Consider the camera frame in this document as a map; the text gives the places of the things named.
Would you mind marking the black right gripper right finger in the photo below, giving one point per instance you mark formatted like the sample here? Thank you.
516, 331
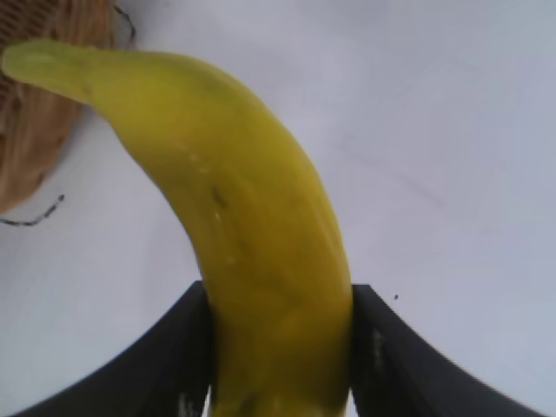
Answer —
417, 369

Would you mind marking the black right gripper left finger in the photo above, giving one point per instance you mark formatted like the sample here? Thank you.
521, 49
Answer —
143, 369

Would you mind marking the brown woven wicker basket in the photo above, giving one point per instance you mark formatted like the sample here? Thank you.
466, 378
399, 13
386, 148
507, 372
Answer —
30, 130

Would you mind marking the yellow banana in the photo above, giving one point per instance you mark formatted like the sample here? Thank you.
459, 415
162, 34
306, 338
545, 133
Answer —
252, 195

